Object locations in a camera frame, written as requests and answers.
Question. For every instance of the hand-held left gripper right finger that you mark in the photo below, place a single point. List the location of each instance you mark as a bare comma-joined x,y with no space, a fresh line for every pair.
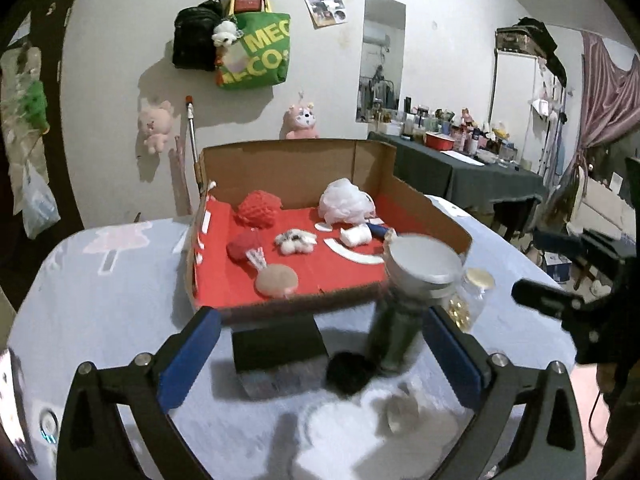
452,355

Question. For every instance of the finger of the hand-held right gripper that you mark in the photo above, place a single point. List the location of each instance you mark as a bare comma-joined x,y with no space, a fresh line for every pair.
555,245
545,297

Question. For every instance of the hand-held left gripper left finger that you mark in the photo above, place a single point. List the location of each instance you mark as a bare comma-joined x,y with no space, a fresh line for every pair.
192,355

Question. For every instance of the glass jar with metal lid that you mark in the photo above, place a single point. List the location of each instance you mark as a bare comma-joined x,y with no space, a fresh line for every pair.
400,320

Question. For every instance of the cardboard box with red lining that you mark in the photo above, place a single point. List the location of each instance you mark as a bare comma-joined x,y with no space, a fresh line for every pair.
310,270

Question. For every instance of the white and black fluffy toy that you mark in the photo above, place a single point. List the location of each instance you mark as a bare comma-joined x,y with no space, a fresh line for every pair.
295,242

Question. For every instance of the small clear plastic jar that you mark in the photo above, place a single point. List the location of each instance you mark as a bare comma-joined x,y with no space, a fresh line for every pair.
472,300

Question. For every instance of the small clear glass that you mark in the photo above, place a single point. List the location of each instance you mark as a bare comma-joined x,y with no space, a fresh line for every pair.
402,412

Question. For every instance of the black box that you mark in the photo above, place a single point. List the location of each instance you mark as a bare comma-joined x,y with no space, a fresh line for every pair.
277,342

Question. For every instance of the light blue printed tablecloth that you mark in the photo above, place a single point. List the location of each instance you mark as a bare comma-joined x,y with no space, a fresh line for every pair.
100,310

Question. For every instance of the table with green cloth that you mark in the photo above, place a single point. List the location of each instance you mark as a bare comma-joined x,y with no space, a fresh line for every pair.
475,180

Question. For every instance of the black pompom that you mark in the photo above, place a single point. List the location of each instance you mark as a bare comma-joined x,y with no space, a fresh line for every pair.
350,372

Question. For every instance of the beige powder puff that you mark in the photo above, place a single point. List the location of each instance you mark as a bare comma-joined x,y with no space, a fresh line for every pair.
276,281

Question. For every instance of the white tassel brush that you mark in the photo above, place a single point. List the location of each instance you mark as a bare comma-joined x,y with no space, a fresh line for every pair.
257,259

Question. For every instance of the pink curtain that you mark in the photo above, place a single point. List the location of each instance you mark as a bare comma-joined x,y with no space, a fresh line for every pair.
607,105

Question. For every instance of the red bowl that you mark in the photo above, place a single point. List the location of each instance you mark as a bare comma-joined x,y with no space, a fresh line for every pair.
439,141

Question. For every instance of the row of cosmetic bottles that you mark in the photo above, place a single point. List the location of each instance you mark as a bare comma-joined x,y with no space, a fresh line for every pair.
450,125

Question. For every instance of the red mesh puff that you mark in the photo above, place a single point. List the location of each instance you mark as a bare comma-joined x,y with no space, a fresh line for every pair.
259,207

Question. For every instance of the white mesh bath puff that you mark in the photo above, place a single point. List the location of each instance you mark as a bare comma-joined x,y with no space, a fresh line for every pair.
345,200

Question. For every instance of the black garment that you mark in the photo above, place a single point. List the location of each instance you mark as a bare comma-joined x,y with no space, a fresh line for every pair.
545,45

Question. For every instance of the dark brown door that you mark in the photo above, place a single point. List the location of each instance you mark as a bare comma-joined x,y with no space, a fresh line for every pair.
55,200

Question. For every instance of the clear plastic bag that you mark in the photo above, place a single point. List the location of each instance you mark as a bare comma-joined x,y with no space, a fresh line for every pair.
40,205

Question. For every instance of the pink bear plush toy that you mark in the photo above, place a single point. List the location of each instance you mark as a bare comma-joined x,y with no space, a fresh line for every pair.
156,127

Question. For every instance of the pink fox plush toy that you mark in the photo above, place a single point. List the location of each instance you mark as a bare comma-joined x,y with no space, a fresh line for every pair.
301,122

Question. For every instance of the green plush toy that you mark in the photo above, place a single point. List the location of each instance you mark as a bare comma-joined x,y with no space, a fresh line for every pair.
35,105

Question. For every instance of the green tote bag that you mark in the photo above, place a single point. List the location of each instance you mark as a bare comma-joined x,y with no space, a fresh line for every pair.
255,60

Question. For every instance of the hanging door organizer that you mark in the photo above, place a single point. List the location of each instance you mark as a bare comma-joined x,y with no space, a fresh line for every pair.
15,110

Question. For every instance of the black backpack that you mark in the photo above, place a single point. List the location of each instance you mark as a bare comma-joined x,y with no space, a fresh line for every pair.
195,35

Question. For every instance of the panda plush toy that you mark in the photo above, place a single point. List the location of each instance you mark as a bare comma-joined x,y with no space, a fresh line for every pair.
226,34

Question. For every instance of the wall mirror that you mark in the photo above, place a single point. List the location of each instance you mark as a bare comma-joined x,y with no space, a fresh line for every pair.
382,50

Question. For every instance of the photo collage wall poster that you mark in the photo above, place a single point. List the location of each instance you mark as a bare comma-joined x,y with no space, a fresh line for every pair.
324,5

